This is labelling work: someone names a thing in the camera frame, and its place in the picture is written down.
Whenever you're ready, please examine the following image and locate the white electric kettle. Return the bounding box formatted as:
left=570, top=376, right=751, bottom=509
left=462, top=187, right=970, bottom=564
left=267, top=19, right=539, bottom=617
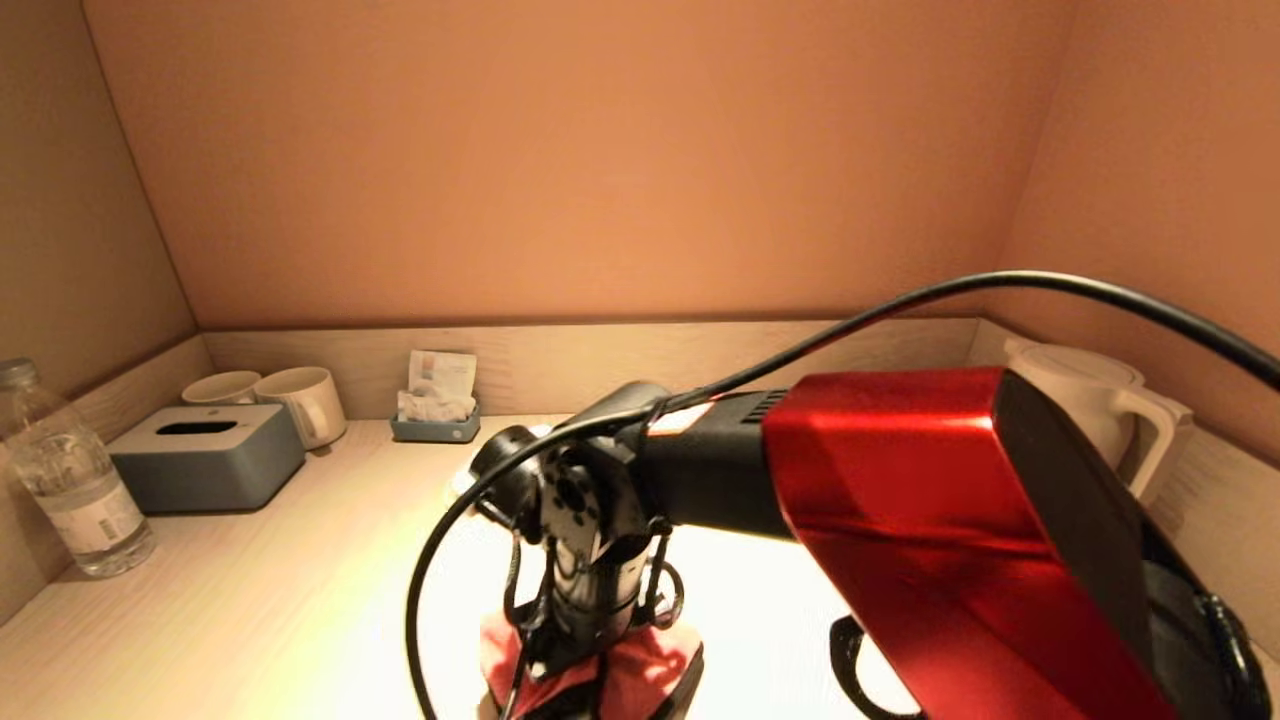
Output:
left=1005, top=340, right=1194, bottom=501

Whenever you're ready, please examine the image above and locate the small grey sachet tray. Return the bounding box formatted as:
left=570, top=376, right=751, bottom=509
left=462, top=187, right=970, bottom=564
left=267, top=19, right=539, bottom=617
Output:
left=390, top=406, right=482, bottom=444

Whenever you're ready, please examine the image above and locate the clear plastic water bottle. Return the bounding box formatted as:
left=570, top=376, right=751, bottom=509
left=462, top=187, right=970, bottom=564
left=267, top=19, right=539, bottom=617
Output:
left=0, top=358, right=157, bottom=579

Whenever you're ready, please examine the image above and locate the black cable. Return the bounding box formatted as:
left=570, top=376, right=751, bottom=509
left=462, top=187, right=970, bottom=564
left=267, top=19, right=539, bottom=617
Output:
left=404, top=270, right=1280, bottom=720
left=830, top=615, right=926, bottom=720

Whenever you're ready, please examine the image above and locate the flat white tea sachet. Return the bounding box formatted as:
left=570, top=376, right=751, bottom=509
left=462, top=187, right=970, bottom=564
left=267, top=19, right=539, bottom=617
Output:
left=407, top=349, right=478, bottom=400

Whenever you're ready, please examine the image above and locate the crumpled white sachet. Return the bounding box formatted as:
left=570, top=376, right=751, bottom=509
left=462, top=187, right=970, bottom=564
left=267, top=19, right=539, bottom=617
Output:
left=397, top=389, right=477, bottom=422

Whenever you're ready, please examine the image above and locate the white ceramic mug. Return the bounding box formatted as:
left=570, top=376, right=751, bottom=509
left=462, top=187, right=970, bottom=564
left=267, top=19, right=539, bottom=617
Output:
left=182, top=370, right=264, bottom=407
left=253, top=366, right=349, bottom=451

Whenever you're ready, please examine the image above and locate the grey tissue box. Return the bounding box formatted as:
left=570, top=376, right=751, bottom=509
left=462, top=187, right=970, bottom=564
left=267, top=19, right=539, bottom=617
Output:
left=107, top=404, right=307, bottom=515

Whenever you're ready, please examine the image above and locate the red cloth with black trim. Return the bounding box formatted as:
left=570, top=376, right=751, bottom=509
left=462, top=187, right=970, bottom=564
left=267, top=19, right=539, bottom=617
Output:
left=480, top=610, right=704, bottom=720

